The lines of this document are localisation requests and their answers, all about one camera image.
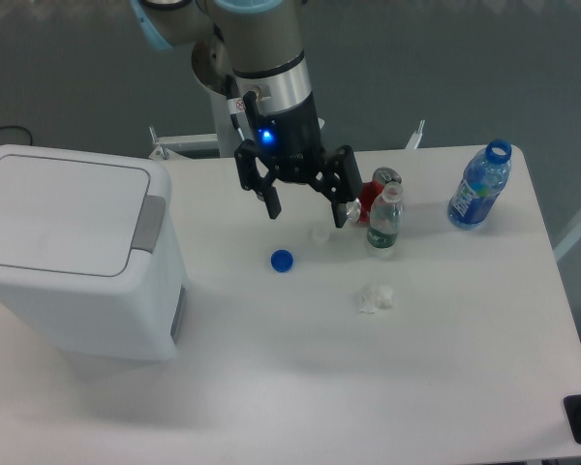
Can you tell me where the blue water bottle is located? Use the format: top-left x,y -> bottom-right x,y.
447,139 -> 512,230

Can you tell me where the white trash can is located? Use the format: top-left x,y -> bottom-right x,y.
0,144 -> 188,361

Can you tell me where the red soda can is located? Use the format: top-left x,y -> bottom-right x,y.
358,167 -> 402,224

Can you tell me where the white metal robot stand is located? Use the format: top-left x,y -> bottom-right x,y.
147,38 -> 426,160

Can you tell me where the blue bottle cap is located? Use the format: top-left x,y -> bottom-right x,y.
270,249 -> 294,273

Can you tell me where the black cable on floor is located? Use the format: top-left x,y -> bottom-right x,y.
0,125 -> 32,145

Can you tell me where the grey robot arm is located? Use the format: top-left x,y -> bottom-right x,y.
131,1 -> 362,228

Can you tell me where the crumpled white tissue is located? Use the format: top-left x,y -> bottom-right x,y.
358,284 -> 394,314

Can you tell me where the clear green-label bottle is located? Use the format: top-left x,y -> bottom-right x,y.
366,181 -> 404,256

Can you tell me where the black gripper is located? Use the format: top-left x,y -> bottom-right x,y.
234,91 -> 363,228

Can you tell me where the white bottle cap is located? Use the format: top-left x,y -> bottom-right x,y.
310,227 -> 330,244

